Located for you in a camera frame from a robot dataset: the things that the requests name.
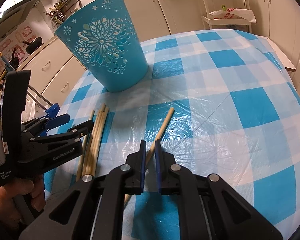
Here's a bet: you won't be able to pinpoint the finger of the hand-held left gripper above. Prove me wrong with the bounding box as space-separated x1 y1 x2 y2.
21 114 70 136
31 119 94 145

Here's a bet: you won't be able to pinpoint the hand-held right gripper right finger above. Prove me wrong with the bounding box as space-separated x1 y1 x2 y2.
154 140 283 240

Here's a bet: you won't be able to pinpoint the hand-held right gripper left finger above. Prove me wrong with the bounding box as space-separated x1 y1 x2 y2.
19 140 146 240

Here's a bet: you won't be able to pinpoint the pile of wooden chopsticks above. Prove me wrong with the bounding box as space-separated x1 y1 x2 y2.
76 104 110 182

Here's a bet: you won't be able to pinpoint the single wooden chopstick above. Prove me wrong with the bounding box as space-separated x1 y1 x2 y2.
124 107 175 207

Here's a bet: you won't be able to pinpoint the blue perforated plastic basket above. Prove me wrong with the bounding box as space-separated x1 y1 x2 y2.
54 0 149 92

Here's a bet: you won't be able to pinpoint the person's left hand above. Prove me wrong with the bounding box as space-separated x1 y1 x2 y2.
0 176 46 230

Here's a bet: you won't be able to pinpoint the black wok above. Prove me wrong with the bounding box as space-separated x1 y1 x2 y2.
9 47 24 68
22 37 43 54

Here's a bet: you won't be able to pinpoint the blue checked tablecloth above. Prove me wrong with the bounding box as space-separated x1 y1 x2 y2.
41 29 300 240

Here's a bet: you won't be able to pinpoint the range hood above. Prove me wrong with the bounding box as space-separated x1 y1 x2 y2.
0 0 43 50

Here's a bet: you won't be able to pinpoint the white rolling cart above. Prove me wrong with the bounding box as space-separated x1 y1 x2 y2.
191 0 256 34

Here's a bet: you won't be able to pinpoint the white base cabinets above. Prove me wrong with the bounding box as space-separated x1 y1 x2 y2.
15 0 273 110

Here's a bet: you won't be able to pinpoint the white wooden stool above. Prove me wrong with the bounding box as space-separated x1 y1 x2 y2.
265 37 297 72

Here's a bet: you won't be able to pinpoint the white red printed plastic bag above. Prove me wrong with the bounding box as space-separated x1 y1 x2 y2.
209 7 257 23

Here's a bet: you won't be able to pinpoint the metal handled mop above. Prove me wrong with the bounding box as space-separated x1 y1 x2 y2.
0 52 53 107

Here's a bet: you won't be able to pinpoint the red white wall stickers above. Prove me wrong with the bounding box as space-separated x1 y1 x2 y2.
0 25 32 80

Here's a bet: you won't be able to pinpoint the wall utensil rack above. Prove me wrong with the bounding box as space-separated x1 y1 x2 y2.
44 0 82 28

